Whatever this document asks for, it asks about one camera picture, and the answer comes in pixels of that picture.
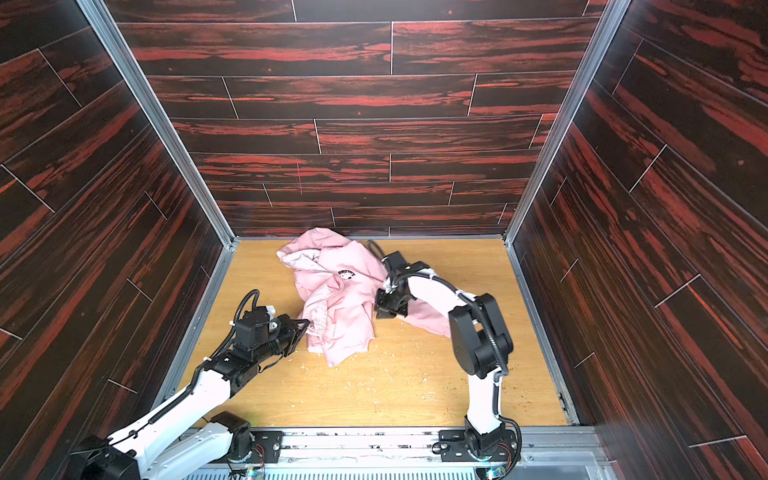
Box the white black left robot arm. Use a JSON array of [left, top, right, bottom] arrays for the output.
[[63, 315, 310, 479]]

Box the aluminium frame rail right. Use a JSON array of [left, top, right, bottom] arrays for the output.
[[504, 0, 631, 427]]

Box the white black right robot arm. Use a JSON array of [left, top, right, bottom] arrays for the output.
[[375, 269, 522, 469]]

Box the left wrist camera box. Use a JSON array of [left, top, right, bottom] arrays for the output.
[[234, 306, 278, 350]]

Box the aluminium frame rail left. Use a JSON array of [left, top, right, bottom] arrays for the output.
[[77, 0, 240, 406]]

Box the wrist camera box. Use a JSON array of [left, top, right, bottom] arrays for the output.
[[234, 306, 278, 350], [382, 251, 430, 286]]

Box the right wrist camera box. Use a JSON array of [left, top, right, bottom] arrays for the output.
[[382, 251, 430, 286]]

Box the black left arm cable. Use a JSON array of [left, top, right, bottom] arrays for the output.
[[233, 289, 262, 325]]

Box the aluminium frame rail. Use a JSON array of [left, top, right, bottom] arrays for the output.
[[504, 0, 631, 427], [77, 0, 240, 406]]

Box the pink zip-up jacket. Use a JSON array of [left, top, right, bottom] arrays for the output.
[[276, 227, 452, 368]]

